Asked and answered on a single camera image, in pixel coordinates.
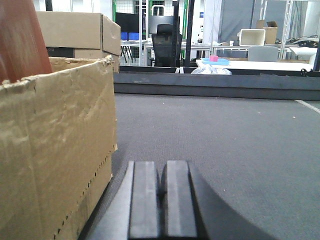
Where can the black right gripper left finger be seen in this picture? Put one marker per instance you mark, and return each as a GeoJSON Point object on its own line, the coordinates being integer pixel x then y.
{"type": "Point", "coordinates": [129, 209]}

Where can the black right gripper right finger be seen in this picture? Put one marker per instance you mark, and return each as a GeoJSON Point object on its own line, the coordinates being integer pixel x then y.
{"type": "Point", "coordinates": [192, 210]}

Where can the torn plain cardboard box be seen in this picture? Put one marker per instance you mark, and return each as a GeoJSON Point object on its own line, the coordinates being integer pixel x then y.
{"type": "Point", "coordinates": [58, 132]}

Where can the clear plastic bag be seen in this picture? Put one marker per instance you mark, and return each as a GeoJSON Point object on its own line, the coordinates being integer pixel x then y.
{"type": "Point", "coordinates": [210, 70]}

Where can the light blue tray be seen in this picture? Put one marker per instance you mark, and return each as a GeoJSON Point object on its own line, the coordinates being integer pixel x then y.
{"type": "Point", "coordinates": [220, 61]}

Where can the black office chair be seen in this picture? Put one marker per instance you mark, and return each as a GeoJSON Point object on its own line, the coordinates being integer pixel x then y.
{"type": "Point", "coordinates": [162, 46]}

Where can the grey chair back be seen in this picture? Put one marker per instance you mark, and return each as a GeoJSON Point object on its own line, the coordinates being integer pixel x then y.
{"type": "Point", "coordinates": [261, 53]}

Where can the large closed cardboard box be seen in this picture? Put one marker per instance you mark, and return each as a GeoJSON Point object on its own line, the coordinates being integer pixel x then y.
{"type": "Point", "coordinates": [80, 35]}

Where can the white plastic bin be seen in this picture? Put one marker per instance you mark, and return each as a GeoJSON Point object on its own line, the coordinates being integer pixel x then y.
{"type": "Point", "coordinates": [251, 37]}

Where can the red brown object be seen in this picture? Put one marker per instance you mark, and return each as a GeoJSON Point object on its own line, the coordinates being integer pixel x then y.
{"type": "Point", "coordinates": [23, 51]}

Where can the small distant cardboard box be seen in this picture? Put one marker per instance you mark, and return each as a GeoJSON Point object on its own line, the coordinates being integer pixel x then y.
{"type": "Point", "coordinates": [271, 30]}

